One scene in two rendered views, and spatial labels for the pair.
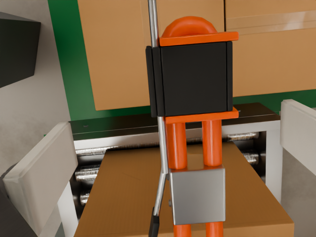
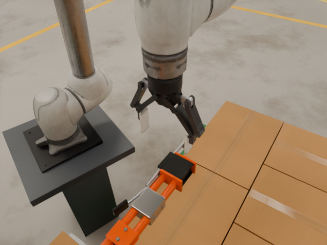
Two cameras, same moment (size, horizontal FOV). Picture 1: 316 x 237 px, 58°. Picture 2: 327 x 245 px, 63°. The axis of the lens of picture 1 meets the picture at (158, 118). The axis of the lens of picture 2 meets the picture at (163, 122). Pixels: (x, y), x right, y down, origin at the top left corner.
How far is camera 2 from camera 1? 0.64 m
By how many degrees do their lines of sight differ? 61
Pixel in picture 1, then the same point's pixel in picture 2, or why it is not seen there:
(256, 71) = not seen: outside the picture
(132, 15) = (170, 216)
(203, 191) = (152, 200)
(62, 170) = (144, 123)
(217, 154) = (166, 193)
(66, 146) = (146, 125)
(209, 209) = (148, 208)
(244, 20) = not seen: outside the picture
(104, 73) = not seen: hidden behind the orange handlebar
